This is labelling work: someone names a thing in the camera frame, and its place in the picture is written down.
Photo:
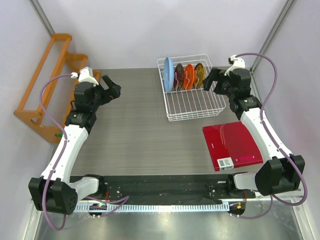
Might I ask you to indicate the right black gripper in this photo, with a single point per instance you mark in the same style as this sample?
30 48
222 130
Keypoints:
215 73

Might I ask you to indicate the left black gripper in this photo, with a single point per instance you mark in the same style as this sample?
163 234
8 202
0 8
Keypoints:
112 92

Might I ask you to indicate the yellow patterned plate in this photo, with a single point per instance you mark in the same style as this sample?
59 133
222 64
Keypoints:
200 73

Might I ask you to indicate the orange plate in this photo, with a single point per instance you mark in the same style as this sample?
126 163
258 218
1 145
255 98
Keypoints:
189 77

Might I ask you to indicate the red floral plate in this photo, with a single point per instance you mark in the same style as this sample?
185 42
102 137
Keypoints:
179 75

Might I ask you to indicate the light blue plate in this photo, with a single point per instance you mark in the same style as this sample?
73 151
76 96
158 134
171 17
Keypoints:
168 75

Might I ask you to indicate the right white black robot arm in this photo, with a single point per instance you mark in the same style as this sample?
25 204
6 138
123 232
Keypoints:
281 171

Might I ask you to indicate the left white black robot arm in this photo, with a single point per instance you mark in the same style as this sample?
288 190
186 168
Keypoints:
52 191

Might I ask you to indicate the red folder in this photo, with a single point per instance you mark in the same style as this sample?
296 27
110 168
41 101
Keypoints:
230 146

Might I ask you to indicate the green black marker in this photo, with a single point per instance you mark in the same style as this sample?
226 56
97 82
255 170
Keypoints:
59 134

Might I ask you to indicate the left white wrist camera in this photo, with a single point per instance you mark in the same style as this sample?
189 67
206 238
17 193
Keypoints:
85 76

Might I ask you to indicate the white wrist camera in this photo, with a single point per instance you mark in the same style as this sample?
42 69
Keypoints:
235 63
85 76

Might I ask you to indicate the white wire dish rack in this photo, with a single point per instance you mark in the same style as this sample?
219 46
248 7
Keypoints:
194 103

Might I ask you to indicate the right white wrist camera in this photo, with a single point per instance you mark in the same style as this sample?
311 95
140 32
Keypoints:
235 63

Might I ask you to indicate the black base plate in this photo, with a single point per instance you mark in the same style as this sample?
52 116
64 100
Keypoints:
167 190

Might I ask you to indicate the slotted metal rail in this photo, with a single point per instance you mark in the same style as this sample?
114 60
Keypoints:
88 207

